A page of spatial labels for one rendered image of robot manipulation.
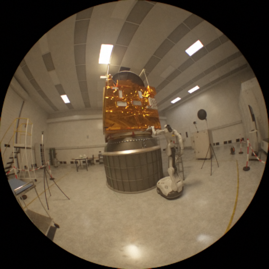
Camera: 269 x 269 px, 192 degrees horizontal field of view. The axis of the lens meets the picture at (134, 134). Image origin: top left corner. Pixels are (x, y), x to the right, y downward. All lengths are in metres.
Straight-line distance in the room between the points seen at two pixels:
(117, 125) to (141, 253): 2.71
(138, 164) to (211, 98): 8.30
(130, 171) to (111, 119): 1.52
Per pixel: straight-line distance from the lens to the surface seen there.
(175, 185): 1.86
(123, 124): 2.31
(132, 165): 2.13
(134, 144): 2.17
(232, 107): 8.50
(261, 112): 5.49
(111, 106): 2.50
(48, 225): 1.80
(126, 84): 3.10
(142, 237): 1.49
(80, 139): 7.97
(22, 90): 7.48
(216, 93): 8.90
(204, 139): 4.54
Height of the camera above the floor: 1.36
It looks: 7 degrees up
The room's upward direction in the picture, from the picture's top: 7 degrees counter-clockwise
